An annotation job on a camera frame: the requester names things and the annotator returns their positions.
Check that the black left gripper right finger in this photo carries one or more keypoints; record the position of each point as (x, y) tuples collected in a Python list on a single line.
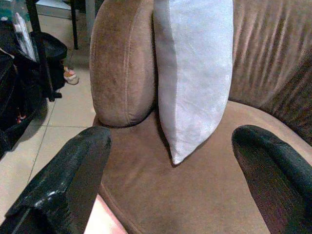
[(278, 185)]

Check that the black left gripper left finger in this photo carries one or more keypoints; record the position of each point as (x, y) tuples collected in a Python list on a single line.
[(63, 185)]

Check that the pink square pillow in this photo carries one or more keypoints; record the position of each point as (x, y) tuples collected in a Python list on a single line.
[(102, 219)]

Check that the brown round velvet sofa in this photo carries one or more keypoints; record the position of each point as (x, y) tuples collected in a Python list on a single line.
[(195, 195)]

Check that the grey square pillow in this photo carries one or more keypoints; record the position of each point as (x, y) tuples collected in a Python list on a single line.
[(195, 73)]

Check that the black bag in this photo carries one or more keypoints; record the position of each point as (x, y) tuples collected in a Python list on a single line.
[(14, 97)]

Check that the black metal stand leg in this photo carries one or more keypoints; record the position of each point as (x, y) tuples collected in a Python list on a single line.
[(43, 56)]

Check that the white plastic sheet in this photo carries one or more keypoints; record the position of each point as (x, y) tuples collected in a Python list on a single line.
[(24, 39)]

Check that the white table black legs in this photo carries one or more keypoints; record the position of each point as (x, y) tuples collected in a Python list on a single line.
[(74, 24)]

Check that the white box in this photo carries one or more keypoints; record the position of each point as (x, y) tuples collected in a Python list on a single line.
[(53, 8)]

